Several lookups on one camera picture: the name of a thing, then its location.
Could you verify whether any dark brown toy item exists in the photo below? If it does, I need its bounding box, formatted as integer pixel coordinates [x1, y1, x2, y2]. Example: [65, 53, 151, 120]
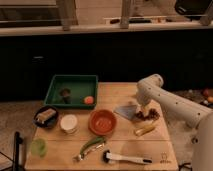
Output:
[60, 88, 71, 104]

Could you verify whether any white handled dish brush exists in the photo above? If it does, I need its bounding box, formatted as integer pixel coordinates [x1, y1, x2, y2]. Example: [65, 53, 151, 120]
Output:
[103, 150, 152, 164]

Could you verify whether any orange round fruit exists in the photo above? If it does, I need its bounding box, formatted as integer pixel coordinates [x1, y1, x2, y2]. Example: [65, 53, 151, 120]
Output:
[84, 96, 94, 105]

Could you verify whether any green plastic cup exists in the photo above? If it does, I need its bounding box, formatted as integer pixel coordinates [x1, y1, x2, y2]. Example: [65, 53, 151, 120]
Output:
[30, 138, 47, 157]

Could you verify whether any green chili pepper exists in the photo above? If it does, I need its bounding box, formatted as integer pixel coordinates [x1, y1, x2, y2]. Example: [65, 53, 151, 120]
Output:
[80, 136, 105, 155]

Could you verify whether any orange bowl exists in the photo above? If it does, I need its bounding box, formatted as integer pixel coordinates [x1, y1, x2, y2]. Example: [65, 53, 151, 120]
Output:
[88, 109, 117, 136]

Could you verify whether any black bowl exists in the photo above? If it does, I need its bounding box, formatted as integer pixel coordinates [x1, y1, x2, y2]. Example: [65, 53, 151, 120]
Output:
[33, 106, 59, 129]

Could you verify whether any green plastic tray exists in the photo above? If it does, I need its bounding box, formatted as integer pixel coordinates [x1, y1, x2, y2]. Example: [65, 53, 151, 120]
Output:
[44, 75, 98, 109]

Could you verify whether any brown sponge block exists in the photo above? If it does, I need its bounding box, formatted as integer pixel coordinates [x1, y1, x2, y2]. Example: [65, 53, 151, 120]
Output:
[36, 108, 56, 123]

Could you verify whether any silver metal spoon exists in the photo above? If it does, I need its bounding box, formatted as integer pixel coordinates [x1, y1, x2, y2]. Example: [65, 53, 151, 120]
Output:
[73, 143, 105, 162]

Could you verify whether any black stand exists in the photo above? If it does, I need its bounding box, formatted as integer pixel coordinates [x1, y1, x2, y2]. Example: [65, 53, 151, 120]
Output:
[12, 132, 23, 171]

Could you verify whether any white paper cup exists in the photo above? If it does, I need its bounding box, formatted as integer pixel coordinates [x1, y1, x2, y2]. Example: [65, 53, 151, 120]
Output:
[60, 114, 78, 134]

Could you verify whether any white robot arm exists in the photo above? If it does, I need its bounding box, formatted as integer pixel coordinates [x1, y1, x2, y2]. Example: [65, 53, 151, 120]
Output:
[137, 74, 213, 171]

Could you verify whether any dark red grape bunch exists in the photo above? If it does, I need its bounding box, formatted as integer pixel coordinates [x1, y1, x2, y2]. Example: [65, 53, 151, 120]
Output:
[135, 108, 160, 121]

